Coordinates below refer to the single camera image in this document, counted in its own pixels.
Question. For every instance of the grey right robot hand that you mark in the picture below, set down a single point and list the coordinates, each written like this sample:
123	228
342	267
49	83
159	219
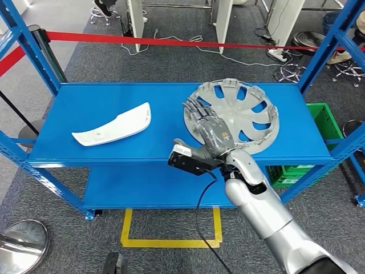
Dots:
213	132

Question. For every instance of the grey plastic wheel hubcap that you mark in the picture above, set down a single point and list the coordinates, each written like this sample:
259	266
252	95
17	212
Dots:
245	109

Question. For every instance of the white table leg panel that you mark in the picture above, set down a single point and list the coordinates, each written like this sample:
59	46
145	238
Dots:
285	22
224	26
136	22

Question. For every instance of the white power strip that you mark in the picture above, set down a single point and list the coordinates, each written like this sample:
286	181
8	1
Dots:
277	55

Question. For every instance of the yellow floor tape square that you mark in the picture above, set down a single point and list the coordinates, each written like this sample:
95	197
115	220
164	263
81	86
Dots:
171	243

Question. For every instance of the red barrier belt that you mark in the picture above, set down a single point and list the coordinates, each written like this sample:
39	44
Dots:
142	39
11	60

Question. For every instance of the white curved plastic trim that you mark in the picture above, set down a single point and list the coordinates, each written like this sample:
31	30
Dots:
114	126

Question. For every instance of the large green plastic crate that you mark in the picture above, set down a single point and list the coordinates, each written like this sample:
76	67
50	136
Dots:
325	121

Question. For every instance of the black stool chrome base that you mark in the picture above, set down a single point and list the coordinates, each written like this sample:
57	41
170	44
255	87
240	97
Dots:
348	70
107	17
308	39

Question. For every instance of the person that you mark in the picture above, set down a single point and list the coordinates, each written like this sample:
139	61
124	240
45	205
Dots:
339	56

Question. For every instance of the chrome round floor base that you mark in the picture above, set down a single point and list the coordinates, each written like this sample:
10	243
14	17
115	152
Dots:
354	130

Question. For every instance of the person's black shoe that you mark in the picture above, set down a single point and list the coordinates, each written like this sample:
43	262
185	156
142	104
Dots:
102	7

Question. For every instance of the dark belt stanchion chrome base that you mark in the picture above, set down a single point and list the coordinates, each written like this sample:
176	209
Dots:
47	53

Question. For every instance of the chrome stanchion with round base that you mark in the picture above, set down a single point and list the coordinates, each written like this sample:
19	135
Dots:
23	249

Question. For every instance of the thin black post grey base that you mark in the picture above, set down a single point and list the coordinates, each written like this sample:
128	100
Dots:
27	134

